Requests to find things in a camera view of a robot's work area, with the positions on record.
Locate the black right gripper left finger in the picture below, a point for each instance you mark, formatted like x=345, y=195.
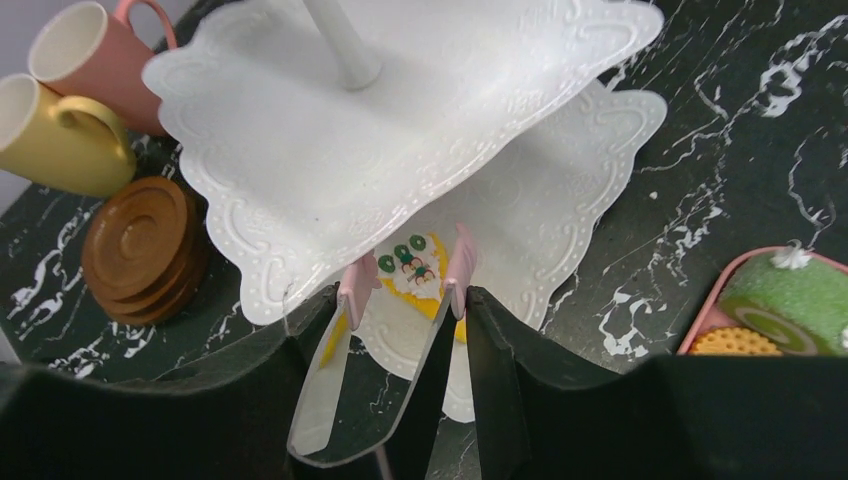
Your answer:
x=224, y=416

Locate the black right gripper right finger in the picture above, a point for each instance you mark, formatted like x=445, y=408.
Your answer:
x=544, y=412

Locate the pink serving tray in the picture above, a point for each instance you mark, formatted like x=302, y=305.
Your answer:
x=711, y=317

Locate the yellow cake slice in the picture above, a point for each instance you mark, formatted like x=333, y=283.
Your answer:
x=413, y=271

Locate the white three-tier cake stand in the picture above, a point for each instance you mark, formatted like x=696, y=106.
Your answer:
x=485, y=113

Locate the round orange waffle cookie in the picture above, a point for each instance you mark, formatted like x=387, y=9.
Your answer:
x=738, y=341

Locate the green roll cake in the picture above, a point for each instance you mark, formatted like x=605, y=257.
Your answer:
x=793, y=298

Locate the stack of brown wooden coasters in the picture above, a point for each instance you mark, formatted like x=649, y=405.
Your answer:
x=146, y=252

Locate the yellow mug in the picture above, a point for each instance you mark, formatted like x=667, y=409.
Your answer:
x=70, y=143

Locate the pink mug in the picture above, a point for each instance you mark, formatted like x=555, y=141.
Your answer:
x=88, y=51

